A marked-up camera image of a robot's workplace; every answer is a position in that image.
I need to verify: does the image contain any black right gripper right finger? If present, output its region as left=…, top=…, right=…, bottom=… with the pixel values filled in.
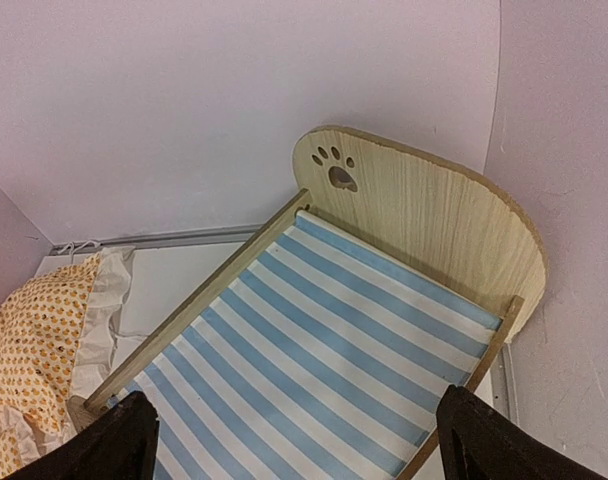
left=436, top=385, right=602, bottom=480

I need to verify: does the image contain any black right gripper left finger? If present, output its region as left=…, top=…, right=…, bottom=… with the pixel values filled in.
left=8, top=391, right=159, bottom=479

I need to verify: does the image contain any duck print mattress cushion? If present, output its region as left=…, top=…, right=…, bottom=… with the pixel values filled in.
left=0, top=247, right=133, bottom=479

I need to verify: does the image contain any wooden striped pet bed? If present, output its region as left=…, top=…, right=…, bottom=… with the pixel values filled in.
left=81, top=126, right=548, bottom=479

